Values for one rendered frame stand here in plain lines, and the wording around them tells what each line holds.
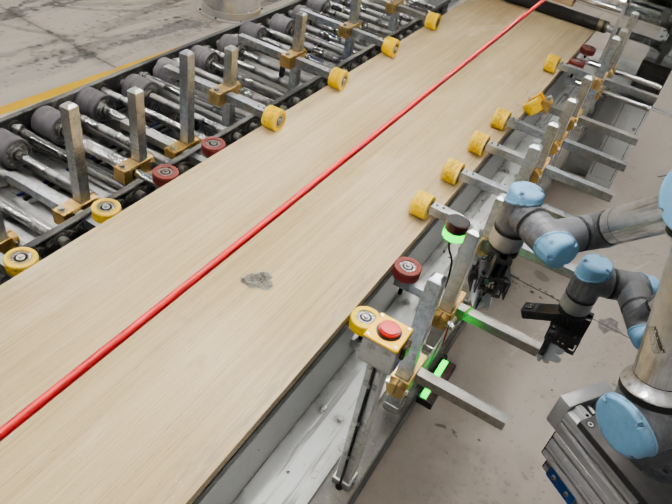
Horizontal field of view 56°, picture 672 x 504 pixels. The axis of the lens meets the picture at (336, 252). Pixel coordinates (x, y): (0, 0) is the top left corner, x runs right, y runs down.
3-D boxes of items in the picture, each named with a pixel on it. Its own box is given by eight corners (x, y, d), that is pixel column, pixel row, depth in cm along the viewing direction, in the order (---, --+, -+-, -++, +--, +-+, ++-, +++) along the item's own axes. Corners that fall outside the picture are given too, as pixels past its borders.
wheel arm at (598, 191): (611, 198, 217) (615, 190, 215) (609, 203, 214) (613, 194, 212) (478, 143, 232) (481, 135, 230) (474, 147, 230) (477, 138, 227)
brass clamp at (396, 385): (425, 369, 166) (429, 356, 163) (402, 403, 156) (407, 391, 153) (404, 357, 168) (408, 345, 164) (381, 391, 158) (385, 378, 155)
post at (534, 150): (494, 262, 220) (544, 143, 189) (491, 267, 217) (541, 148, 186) (485, 257, 221) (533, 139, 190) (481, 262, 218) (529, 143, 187)
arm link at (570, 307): (561, 297, 152) (570, 279, 158) (554, 310, 155) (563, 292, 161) (592, 311, 150) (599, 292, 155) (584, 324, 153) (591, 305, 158)
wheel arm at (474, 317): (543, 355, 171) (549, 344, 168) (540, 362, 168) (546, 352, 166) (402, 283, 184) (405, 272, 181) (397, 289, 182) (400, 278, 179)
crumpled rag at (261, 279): (275, 273, 168) (276, 267, 166) (272, 291, 162) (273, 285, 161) (242, 269, 167) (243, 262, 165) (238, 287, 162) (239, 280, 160)
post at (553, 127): (514, 233, 239) (562, 122, 208) (511, 237, 237) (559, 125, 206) (505, 229, 240) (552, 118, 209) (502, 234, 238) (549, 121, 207)
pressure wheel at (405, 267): (417, 292, 186) (426, 263, 179) (405, 307, 180) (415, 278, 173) (393, 280, 188) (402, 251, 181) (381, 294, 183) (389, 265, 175)
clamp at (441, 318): (462, 305, 181) (467, 292, 178) (443, 333, 172) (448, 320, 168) (444, 296, 183) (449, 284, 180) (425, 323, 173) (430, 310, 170)
